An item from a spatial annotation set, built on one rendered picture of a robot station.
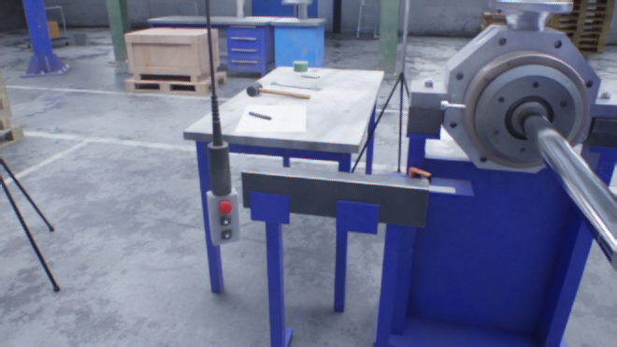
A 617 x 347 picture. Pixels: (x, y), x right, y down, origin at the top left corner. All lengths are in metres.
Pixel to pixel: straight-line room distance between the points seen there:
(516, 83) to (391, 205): 0.53
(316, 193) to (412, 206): 0.31
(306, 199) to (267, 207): 0.14
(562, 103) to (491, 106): 0.21
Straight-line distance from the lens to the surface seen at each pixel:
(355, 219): 1.50
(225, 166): 0.99
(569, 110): 1.55
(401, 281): 1.96
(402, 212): 1.49
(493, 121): 1.51
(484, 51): 1.62
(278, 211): 1.55
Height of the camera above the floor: 1.48
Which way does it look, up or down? 24 degrees down
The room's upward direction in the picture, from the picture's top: straight up
